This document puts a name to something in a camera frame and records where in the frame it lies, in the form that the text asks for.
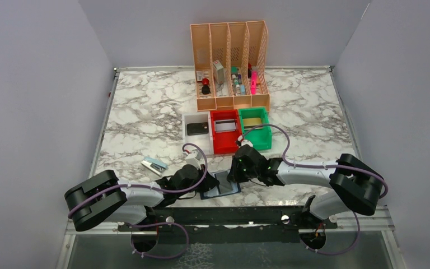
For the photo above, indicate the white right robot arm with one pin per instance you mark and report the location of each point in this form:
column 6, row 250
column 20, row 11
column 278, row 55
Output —
column 353, row 185

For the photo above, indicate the gold card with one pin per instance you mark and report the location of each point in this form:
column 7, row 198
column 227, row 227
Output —
column 250, row 123

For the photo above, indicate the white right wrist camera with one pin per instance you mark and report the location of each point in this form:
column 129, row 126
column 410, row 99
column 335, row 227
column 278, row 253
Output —
column 244, row 142

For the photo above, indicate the grey card from holder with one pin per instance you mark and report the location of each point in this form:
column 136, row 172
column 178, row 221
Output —
column 193, row 129

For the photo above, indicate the silver card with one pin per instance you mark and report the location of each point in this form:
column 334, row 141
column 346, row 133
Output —
column 221, row 126

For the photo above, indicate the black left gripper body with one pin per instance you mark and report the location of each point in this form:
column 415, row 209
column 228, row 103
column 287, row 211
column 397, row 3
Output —
column 202, row 186

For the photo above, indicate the white plastic bin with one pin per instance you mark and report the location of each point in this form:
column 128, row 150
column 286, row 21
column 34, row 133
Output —
column 204, row 141

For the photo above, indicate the navy blue card holder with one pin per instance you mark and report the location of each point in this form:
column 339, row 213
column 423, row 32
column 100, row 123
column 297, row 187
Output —
column 223, row 187

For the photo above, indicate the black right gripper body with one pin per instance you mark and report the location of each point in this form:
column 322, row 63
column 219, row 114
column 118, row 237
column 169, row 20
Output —
column 244, row 175

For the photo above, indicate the pink highlighter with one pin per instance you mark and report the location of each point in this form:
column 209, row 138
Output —
column 253, row 83

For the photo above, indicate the red plastic bin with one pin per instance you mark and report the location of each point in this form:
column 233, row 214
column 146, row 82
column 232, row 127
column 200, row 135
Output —
column 225, row 143

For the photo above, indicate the peach desk file organizer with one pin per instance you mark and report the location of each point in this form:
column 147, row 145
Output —
column 241, row 47

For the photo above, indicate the green plastic bin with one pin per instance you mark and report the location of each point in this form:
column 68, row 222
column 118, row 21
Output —
column 261, row 137

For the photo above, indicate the light blue stapler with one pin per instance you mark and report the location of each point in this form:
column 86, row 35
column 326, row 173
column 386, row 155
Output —
column 154, row 165

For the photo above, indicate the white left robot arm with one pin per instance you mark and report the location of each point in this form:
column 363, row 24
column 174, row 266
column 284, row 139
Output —
column 104, row 197

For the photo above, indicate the red and black stamp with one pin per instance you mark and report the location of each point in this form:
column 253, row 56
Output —
column 205, row 90

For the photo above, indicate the white box in organizer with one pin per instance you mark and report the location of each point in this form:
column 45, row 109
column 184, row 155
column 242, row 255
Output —
column 218, row 72

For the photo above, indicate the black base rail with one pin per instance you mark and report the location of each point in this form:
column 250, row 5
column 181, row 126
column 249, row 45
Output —
column 219, row 225

